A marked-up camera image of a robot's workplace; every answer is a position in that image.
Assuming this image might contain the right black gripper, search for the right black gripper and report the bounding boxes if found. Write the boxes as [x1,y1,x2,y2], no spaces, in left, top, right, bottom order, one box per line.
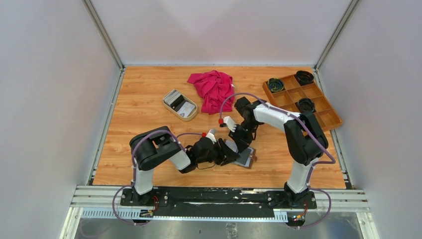
[229,120,260,153]

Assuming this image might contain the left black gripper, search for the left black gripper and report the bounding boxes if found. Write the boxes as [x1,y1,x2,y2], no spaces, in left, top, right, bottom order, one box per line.
[196,138,240,165]

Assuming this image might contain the black credit card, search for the black credit card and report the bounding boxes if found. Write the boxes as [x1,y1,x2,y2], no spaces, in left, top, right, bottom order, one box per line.
[233,148,254,168]

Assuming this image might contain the brown leather card holder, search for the brown leather card holder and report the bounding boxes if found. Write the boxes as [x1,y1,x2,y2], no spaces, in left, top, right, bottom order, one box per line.
[225,140,257,168]

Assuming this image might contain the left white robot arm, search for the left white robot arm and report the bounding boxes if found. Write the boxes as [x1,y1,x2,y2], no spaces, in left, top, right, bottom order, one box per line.
[129,126,240,206]

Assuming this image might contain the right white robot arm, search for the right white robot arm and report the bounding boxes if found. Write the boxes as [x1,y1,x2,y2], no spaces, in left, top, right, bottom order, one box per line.
[219,97,328,208]

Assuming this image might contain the beige card tray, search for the beige card tray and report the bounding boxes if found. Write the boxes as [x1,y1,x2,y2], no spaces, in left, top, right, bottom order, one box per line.
[162,89,199,122]

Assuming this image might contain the stack of credit cards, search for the stack of credit cards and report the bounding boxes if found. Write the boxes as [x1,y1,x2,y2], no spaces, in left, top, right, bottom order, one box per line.
[164,90,197,118]

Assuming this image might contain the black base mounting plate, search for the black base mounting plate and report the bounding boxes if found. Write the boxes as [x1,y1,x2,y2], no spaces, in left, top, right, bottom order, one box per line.
[119,187,317,218]

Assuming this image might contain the crumpled pink cloth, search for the crumpled pink cloth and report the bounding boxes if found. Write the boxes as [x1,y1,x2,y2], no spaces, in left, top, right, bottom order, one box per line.
[187,70,234,115]

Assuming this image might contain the brown wooden compartment tray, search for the brown wooden compartment tray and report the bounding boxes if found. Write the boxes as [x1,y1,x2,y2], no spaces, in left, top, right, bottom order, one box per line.
[262,70,342,138]

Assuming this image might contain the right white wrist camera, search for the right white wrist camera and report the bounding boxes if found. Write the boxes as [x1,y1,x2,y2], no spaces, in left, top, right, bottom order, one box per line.
[218,116,237,132]

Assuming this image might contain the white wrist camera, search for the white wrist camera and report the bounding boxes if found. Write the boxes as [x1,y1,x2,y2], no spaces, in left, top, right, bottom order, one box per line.
[218,116,237,132]
[202,128,217,143]

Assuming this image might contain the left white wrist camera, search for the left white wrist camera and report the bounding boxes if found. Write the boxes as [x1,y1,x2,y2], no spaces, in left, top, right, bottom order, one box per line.
[202,128,217,143]

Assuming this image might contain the black coiled cable front-left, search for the black coiled cable front-left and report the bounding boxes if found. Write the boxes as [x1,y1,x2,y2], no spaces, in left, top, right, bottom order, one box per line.
[267,78,285,94]

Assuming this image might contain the black coiled cable middle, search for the black coiled cable middle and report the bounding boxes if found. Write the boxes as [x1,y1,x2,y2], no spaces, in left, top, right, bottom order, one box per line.
[296,97,316,115]

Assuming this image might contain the black coiled cable back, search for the black coiled cable back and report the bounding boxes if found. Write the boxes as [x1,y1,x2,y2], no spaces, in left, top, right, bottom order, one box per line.
[294,70,315,86]

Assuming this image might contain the aluminium frame rail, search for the aluminium frame rail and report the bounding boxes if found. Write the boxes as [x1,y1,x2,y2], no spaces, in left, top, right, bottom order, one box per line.
[71,186,370,223]

